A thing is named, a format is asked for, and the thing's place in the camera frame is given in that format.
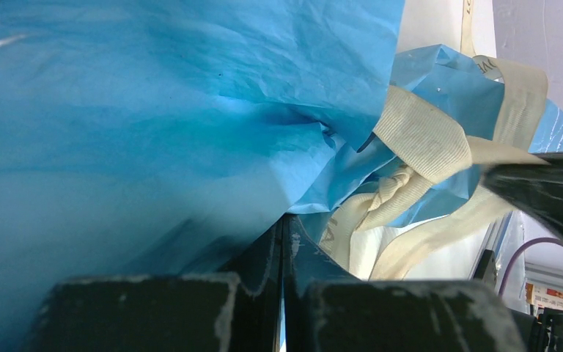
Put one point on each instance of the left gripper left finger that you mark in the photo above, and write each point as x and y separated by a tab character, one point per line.
233	309

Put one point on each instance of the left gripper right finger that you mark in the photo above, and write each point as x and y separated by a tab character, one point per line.
328	309

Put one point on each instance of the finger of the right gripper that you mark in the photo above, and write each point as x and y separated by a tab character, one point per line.
535	189

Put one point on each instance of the cream ribbon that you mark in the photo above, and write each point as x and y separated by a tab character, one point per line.
433	147

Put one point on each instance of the light blue wrapping paper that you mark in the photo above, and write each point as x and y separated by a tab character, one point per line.
164	137

